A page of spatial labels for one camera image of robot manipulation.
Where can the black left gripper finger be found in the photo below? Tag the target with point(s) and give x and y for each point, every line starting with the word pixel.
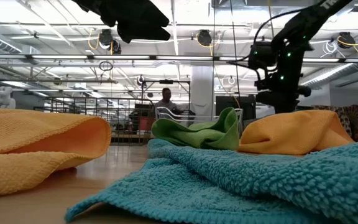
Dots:
pixel 148 35
pixel 135 14

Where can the black monitor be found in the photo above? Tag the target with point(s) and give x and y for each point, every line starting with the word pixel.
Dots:
pixel 247 104

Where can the clear plastic basket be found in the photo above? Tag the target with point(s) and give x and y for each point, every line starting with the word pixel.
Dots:
pixel 169 115

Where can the yellow microfiber towel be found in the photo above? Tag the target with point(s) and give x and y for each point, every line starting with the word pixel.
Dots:
pixel 26 133
pixel 294 133

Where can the person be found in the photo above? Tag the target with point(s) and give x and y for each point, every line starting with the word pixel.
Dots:
pixel 166 99

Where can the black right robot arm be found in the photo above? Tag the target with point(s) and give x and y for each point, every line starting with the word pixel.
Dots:
pixel 306 21

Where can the blue microfiber towel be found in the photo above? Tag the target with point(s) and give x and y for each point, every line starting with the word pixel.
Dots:
pixel 228 186

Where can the black gantry frame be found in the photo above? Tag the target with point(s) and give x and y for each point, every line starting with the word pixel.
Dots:
pixel 166 81

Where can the green microfiber towel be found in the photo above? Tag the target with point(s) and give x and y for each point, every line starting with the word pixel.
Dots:
pixel 210 133

